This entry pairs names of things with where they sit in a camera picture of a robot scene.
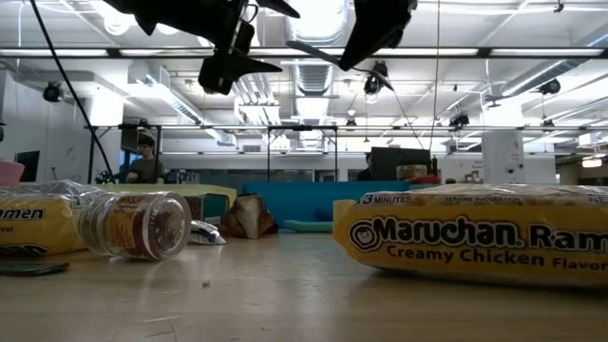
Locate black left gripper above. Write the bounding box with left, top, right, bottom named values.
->
left=102, top=0, right=302, bottom=97

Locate metal spoon with orange handle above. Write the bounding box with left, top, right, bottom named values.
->
left=188, top=219, right=228, bottom=247

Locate small glass spice jar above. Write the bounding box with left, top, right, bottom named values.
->
left=77, top=191, right=194, bottom=263

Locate creamy chicken ramen pack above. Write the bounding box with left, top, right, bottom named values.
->
left=332, top=183, right=608, bottom=291

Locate ramen pack with grey print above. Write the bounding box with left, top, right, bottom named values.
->
left=0, top=180, right=104, bottom=258

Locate iridescent spoon with green handle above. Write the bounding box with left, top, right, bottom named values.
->
left=0, top=262, right=71, bottom=278

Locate person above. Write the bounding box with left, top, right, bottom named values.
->
left=356, top=151, right=373, bottom=182
left=124, top=134, right=166, bottom=185

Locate large black computer monitor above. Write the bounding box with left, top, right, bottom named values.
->
left=370, top=146, right=433, bottom=183

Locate blue plastic bin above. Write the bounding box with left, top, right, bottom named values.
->
left=240, top=180, right=398, bottom=230

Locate yellow translucent plastic bin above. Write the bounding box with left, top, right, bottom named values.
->
left=92, top=182, right=238, bottom=210

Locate brown crumpled sachet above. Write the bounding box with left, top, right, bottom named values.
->
left=218, top=193, right=280, bottom=240

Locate small black monitor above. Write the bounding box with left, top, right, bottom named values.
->
left=13, top=150, right=42, bottom=183

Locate pink bowl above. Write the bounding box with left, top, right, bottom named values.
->
left=0, top=159, right=27, bottom=188

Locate black overhead camera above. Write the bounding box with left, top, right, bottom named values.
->
left=362, top=60, right=390, bottom=96

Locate overhead light frame bar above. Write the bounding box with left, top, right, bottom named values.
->
left=0, top=46, right=608, bottom=60

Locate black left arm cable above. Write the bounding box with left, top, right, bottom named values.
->
left=27, top=0, right=116, bottom=181

